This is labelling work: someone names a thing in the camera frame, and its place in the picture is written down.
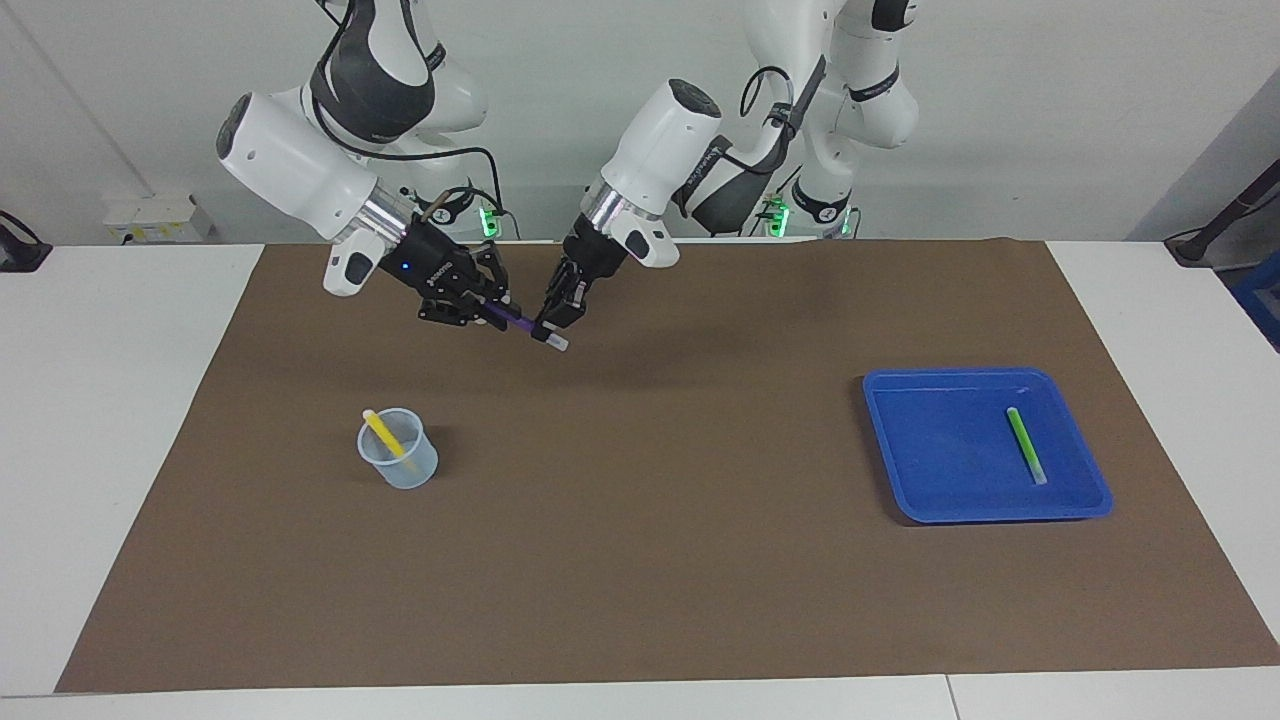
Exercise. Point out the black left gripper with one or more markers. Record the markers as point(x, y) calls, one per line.
point(590, 255)

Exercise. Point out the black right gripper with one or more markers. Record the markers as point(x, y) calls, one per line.
point(435, 268)

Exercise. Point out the purple marker pen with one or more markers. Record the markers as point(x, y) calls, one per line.
point(520, 322)

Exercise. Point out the yellow marker pen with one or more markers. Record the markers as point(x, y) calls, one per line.
point(383, 432)

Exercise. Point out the green marker pen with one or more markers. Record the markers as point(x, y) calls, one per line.
point(1026, 445)

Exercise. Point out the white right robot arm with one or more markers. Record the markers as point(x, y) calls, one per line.
point(290, 160)

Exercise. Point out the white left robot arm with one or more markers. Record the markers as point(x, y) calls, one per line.
point(660, 140)

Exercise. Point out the translucent plastic cup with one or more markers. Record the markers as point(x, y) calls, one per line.
point(410, 475)

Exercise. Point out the brown table mat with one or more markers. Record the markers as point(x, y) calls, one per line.
point(640, 560)

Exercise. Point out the white power box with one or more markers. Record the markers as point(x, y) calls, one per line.
point(155, 218)

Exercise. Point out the blue plastic tray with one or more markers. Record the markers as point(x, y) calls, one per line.
point(950, 460)

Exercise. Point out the black table clamp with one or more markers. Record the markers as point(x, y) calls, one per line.
point(20, 255)

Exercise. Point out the black angled stand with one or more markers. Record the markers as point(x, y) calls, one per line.
point(1215, 230)

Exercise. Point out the blue storage box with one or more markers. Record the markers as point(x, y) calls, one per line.
point(1262, 300)

